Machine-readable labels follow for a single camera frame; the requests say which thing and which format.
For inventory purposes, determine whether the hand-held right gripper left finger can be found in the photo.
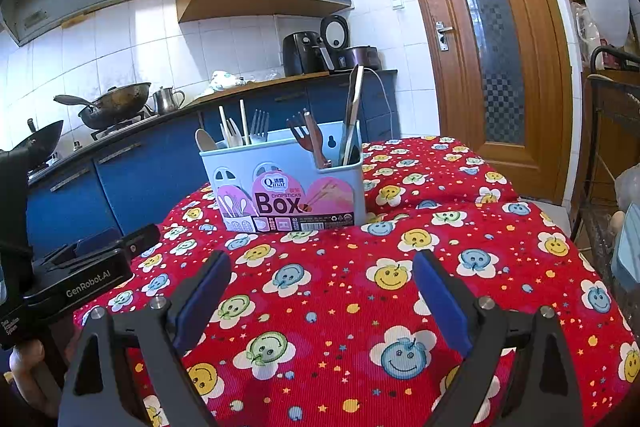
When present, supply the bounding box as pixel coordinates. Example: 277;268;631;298
59;249;233;427

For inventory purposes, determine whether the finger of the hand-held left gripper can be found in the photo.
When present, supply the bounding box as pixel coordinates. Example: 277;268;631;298
45;228;123;268
122;223;162;258

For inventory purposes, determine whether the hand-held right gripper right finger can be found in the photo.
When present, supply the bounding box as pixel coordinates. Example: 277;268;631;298
412;249;586;427

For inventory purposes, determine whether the beige plastic spoon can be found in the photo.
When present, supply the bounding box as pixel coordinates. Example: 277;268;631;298
195;128;218;152

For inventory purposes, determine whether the light blue utensil box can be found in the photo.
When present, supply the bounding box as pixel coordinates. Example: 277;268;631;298
199;121;365;234

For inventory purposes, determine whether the silver metal fork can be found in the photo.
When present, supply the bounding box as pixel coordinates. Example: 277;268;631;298
286;111;313;152

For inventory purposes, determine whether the person's left hand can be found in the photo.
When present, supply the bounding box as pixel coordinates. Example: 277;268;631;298
10;339;45;400

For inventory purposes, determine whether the blue kitchen base cabinet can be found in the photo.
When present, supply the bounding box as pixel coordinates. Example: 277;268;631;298
25;72;398;253

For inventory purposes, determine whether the red smiley printed tablecloth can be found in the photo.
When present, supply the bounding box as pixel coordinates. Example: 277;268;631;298
74;136;640;427

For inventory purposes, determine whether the small dark wok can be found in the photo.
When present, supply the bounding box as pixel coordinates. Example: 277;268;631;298
25;119;65;168

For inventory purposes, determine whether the gas stove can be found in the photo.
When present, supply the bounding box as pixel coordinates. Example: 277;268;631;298
90;109;156;140

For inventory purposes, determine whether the dark kitchen countertop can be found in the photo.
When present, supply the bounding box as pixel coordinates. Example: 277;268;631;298
27;69;398;180

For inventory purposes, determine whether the large dark wok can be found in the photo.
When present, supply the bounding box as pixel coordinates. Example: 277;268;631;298
54;82;152;130

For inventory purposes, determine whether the metal kettle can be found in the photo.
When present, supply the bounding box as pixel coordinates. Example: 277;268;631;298
150;86;186;115

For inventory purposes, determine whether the printed white cloth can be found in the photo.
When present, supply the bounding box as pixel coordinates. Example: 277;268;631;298
207;70;248;95

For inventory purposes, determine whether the wooden door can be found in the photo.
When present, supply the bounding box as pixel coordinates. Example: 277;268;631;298
389;0;573;208

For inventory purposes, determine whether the black air fryer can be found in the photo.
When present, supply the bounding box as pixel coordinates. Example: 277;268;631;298
282;32;326;78

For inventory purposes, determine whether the dark metal chair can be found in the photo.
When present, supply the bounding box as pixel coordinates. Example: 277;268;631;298
570;47;640;253

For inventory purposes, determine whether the dark cooking pot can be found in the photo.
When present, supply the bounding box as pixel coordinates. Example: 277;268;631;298
320;15;383;72

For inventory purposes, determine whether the small white plastic bag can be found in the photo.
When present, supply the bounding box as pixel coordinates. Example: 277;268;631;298
574;4;601;58

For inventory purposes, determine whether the white power cable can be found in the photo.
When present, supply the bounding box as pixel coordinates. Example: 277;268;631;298
367;69;396;122

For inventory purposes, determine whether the metal door handle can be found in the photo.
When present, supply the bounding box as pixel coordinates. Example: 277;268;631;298
435;22;455;52

